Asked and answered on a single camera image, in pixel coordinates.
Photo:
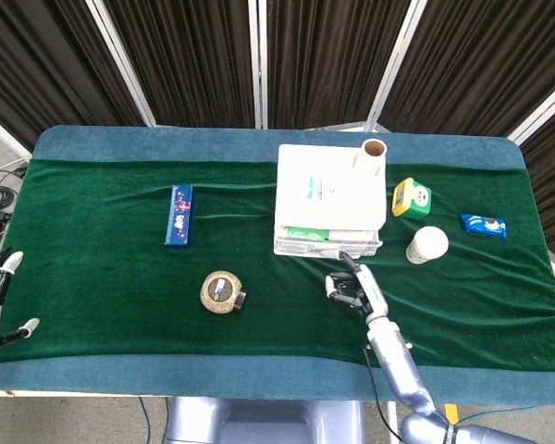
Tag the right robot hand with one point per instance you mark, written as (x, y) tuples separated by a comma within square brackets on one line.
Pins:
[(370, 291)]

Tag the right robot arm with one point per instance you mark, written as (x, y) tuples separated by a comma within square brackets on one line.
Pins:
[(393, 356)]

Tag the green yellow wipes box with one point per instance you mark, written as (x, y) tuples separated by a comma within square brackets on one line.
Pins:
[(414, 201)]

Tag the stack of white boxes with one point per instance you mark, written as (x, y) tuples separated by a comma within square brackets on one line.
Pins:
[(328, 185)]

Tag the long blue printed box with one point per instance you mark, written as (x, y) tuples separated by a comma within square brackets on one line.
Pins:
[(180, 217)]

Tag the white paper cup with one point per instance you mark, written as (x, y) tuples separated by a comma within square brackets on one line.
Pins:
[(427, 244)]

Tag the green snack packet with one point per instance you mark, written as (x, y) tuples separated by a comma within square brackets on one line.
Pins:
[(307, 233)]

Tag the white table leg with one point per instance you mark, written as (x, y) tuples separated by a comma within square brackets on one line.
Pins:
[(392, 416)]

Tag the blue cookie packet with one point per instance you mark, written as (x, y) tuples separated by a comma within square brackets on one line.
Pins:
[(481, 225)]

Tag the cardboard paper tube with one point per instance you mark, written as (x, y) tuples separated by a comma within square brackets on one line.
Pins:
[(367, 159)]

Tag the green velvet cloth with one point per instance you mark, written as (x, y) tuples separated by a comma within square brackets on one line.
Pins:
[(120, 277)]

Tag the round grain jar black lid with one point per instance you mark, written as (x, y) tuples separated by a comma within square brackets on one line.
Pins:
[(218, 291)]

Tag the grey robot torso base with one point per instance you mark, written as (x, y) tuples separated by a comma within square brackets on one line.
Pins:
[(259, 421)]

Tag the blue table cover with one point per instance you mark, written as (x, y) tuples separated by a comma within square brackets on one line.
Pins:
[(166, 379)]

